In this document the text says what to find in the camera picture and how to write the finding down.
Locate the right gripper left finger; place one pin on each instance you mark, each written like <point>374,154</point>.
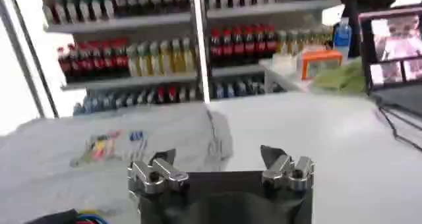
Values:
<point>155,176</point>

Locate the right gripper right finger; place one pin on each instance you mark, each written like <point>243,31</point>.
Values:
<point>288,172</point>

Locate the grey shirt with colourful print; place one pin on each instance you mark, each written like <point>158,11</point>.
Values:
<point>108,159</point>

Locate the white side table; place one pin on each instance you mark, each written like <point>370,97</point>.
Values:
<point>283,73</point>

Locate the green cloth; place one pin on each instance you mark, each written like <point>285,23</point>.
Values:
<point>343,78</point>

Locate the orange framed box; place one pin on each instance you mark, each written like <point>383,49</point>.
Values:
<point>321,62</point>

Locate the shelf rack with bottles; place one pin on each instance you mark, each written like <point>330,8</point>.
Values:
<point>158,44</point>

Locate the blue water bottle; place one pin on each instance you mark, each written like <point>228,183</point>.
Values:
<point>343,36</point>

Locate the open laptop computer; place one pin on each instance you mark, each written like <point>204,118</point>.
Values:
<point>394,50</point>

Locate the black chair back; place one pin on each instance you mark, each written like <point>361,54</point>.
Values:
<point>366,1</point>

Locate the dark window frame post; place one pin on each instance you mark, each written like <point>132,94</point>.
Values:
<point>33,50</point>

